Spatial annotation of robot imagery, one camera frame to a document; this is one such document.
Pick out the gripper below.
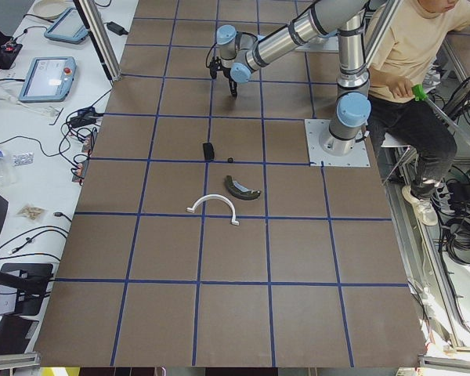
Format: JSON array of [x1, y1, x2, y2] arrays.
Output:
[[219, 63, 238, 96]]

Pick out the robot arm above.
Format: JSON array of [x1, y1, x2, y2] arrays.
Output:
[[205, 1, 371, 157]]

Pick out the small black rectangular plate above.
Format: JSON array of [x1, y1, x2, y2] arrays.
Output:
[[202, 142, 215, 161]]

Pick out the dark green curved part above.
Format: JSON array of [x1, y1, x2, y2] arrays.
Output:
[[224, 175, 262, 201]]

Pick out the black power adapter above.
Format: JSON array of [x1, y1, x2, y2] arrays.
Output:
[[107, 21, 128, 35]]

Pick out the far teach pendant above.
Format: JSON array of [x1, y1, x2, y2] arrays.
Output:
[[44, 8, 88, 44]]

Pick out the teach pendant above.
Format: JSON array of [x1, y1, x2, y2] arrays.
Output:
[[19, 56, 77, 103], [44, 8, 88, 44]]

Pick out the seated person beige shirt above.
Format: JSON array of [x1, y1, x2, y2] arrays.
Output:
[[360, 0, 470, 226]]

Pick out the near teach pendant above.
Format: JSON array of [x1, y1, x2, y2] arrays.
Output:
[[19, 56, 77, 103]]

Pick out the beige plate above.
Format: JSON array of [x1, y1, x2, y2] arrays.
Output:
[[32, 0, 72, 20]]

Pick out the black laptop box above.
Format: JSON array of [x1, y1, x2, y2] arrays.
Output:
[[0, 316, 38, 355]]

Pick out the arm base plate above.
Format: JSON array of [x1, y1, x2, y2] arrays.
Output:
[[295, 36, 339, 53], [304, 119, 371, 168]]

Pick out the white curved bracket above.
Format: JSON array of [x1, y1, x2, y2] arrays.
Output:
[[186, 193, 240, 226]]

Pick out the aluminium frame post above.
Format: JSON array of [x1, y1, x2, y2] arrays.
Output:
[[74, 0, 121, 82]]

